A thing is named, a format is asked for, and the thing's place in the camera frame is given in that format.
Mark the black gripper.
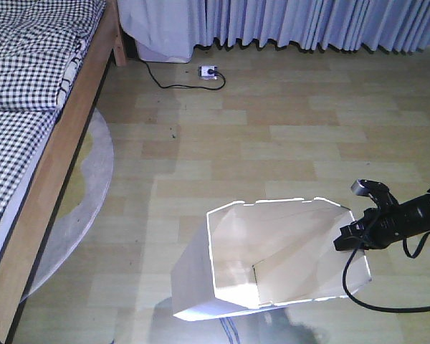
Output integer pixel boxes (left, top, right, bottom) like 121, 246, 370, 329
333, 193, 405, 251

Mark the white plastic trash bin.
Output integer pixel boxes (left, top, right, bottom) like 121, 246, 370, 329
171, 197, 371, 321

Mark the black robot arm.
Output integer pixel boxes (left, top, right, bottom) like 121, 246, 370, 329
334, 179, 430, 251

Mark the grey pleated curtain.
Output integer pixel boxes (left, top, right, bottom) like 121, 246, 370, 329
189, 0, 430, 52

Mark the white floor outlet box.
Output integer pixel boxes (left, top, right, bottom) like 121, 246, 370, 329
199, 65, 218, 80

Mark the grey round rug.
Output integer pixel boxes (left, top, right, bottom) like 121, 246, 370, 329
21, 109, 114, 300

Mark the white sheer curtain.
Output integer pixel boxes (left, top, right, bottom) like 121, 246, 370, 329
118, 0, 194, 64

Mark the black white checkered bedding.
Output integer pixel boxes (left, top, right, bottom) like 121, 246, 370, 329
0, 1, 106, 221

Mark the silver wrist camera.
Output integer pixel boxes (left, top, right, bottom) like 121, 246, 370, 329
350, 179, 389, 196

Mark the black cable on floor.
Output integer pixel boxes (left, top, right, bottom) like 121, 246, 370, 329
343, 247, 430, 313

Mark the black outlet power cord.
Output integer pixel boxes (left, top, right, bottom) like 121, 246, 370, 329
139, 59, 226, 91

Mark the wooden bed frame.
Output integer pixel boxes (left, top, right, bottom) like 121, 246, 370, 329
0, 1, 126, 343

